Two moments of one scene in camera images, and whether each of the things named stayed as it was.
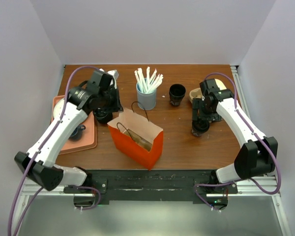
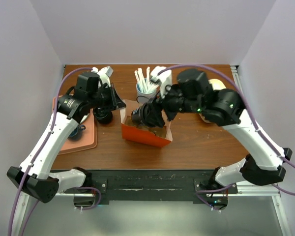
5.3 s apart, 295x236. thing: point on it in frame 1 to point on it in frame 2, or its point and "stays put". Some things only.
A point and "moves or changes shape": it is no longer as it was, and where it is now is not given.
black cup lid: x=200 y=125 to x=146 y=113
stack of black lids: x=103 y=115 stays put
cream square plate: x=220 y=84 stays put
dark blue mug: x=76 y=134 stays put
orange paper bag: x=136 y=138 moves or changes shape
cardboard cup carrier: x=139 y=139 to x=159 y=132
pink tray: x=88 y=141 stays put
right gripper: x=197 y=103 to x=160 y=103
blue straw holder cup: x=146 y=101 stays put
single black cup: x=197 y=131 to x=136 y=116
